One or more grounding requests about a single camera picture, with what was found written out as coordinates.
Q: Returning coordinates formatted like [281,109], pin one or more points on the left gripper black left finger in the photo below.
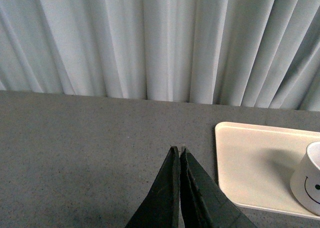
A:
[160,208]

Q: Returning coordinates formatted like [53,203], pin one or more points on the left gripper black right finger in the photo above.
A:
[203,204]

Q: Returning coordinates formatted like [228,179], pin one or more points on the white mug with black handle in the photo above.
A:
[305,181]

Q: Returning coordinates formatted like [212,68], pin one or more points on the beige rectangular tray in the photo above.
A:
[255,164]

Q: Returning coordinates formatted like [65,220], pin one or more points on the pale green curtain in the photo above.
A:
[251,53]

